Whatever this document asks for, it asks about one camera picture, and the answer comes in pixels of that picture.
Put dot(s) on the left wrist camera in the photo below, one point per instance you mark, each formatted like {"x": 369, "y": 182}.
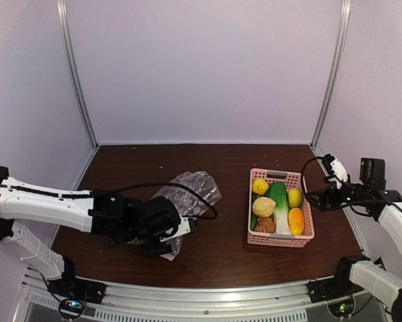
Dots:
{"x": 186, "y": 226}

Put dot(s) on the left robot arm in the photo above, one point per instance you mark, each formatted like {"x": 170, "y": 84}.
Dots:
{"x": 97, "y": 212}

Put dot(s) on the right aluminium frame post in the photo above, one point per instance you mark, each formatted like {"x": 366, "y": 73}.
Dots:
{"x": 337, "y": 57}

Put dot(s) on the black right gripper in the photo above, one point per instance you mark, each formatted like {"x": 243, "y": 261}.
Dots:
{"x": 323, "y": 194}

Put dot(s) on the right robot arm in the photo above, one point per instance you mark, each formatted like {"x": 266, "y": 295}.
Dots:
{"x": 369, "y": 197}

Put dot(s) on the right round circuit board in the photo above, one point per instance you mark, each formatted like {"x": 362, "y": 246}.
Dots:
{"x": 341, "y": 309}

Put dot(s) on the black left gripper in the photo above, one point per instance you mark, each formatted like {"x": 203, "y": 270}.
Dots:
{"x": 152, "y": 250}

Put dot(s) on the pink plastic basket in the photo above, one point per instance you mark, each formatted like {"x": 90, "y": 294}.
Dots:
{"x": 292, "y": 180}

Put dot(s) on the pale yellow walnut-shaped toy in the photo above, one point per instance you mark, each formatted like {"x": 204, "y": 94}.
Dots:
{"x": 263, "y": 207}

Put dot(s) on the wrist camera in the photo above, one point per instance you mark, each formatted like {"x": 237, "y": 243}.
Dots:
{"x": 336, "y": 172}
{"x": 186, "y": 226}

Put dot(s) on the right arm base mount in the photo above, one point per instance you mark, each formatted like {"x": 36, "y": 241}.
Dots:
{"x": 328, "y": 289}

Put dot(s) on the yellow lemon toy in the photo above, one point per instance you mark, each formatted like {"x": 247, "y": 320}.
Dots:
{"x": 259, "y": 186}
{"x": 295, "y": 197}

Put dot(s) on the green bok choy toy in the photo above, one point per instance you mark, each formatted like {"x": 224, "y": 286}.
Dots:
{"x": 278, "y": 193}

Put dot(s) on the clear zip top bag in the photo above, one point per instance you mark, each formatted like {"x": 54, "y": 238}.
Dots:
{"x": 187, "y": 204}

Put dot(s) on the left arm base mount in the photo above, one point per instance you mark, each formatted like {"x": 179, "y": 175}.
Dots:
{"x": 83, "y": 290}

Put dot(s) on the orange mango toy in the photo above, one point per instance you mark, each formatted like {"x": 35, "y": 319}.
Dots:
{"x": 296, "y": 221}

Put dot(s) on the green cucumber toy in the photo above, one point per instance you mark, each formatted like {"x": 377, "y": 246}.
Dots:
{"x": 253, "y": 218}

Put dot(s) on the round circuit board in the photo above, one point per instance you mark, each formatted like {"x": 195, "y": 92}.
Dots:
{"x": 341, "y": 309}
{"x": 71, "y": 309}

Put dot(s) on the aluminium frame post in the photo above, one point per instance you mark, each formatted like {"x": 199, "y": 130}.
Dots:
{"x": 337, "y": 57}
{"x": 74, "y": 73}

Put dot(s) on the left round circuit board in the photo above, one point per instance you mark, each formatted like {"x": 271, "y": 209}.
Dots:
{"x": 71, "y": 309}

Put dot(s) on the brown croissant toy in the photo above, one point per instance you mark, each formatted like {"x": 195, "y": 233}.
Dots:
{"x": 265, "y": 225}

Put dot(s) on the front aluminium rail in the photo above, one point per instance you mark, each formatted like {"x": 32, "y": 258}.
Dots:
{"x": 279, "y": 302}

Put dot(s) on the left aluminium frame post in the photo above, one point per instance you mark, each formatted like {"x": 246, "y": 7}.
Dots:
{"x": 74, "y": 73}

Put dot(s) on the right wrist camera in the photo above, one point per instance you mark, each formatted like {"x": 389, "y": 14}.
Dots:
{"x": 336, "y": 172}

